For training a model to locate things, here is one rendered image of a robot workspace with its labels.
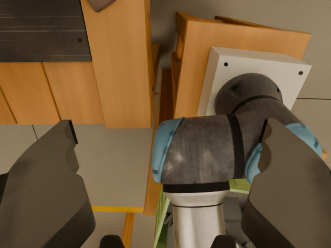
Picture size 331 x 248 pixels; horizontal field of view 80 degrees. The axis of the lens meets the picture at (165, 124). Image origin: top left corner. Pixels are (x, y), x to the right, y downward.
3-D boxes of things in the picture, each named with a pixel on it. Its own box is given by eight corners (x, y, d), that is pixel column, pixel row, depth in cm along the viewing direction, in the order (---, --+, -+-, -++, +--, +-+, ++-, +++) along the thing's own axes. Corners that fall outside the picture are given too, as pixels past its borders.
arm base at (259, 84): (288, 76, 45) (314, 93, 36) (266, 131, 53) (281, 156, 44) (221, 70, 45) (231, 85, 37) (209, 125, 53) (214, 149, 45)
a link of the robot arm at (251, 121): (285, 145, 43) (323, 198, 31) (221, 149, 45) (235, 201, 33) (296, 93, 37) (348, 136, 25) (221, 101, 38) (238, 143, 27)
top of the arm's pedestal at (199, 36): (303, 32, 54) (313, 33, 50) (262, 130, 70) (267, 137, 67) (186, 18, 52) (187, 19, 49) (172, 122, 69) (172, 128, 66)
